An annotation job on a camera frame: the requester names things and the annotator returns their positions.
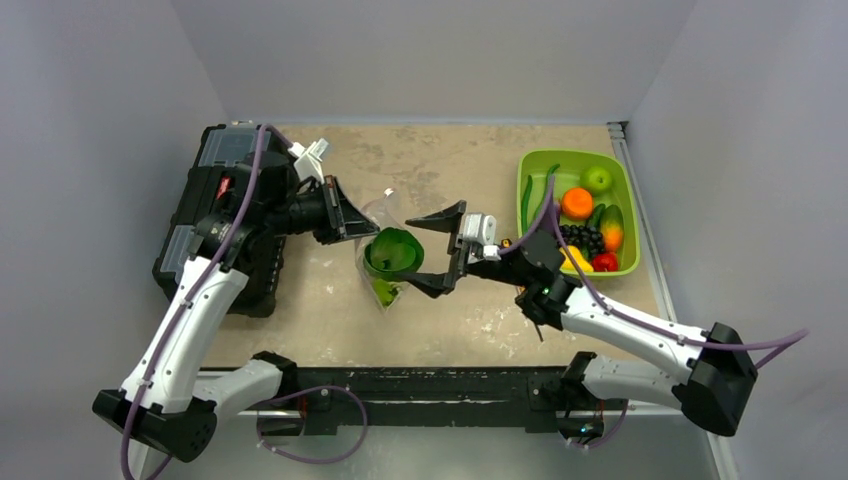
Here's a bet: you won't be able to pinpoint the green toy apple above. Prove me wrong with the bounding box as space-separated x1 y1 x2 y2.
579 166 614 196

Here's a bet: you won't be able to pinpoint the green plastic basket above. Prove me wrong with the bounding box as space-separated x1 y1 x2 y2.
516 149 641 278

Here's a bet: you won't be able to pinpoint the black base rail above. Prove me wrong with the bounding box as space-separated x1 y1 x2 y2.
248 366 625 437

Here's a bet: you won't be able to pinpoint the toy mango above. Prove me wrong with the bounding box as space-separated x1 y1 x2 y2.
599 205 625 252

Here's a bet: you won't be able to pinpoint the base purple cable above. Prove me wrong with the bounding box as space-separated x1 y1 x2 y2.
566 397 631 452
256 385 369 467

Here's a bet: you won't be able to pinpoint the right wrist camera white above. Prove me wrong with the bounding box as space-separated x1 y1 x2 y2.
459 212 500 264

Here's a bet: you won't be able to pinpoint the toy cucumber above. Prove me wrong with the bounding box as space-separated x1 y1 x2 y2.
585 203 606 230

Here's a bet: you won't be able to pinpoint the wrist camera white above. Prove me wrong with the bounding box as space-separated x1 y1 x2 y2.
288 138 329 184
459 212 500 264

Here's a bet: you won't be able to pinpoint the orange toy fruit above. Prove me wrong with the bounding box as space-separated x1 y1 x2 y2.
560 187 594 221

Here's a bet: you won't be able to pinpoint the red toy pepper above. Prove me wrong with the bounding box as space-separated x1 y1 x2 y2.
591 252 619 272

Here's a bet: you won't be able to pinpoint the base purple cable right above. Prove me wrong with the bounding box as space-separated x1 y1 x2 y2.
566 397 631 452

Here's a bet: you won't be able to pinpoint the green toy bok choy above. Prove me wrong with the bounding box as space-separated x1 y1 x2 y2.
363 227 425 280

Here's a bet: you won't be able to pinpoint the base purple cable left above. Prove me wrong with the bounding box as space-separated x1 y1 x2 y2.
256 385 369 467

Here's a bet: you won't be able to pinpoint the toy leek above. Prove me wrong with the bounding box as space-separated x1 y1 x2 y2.
533 163 560 220

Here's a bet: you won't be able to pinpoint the dark toy grapes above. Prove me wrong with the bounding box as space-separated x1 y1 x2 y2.
559 225 606 260

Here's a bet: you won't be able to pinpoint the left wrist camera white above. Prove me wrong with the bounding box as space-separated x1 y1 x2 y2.
288 138 329 184

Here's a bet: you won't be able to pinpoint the aluminium frame rail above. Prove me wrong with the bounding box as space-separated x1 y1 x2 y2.
135 368 723 419

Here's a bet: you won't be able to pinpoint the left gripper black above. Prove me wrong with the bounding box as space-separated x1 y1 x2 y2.
266 173 380 244

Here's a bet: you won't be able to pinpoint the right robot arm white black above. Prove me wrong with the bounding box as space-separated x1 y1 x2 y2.
402 201 758 437

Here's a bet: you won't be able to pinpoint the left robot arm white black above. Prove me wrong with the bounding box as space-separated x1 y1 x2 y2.
92 151 378 462

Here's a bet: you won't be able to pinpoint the clear zip top bag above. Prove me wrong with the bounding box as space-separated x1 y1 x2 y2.
354 187 425 314

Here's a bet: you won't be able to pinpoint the black plastic toolbox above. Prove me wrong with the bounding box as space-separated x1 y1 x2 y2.
152 124 300 318

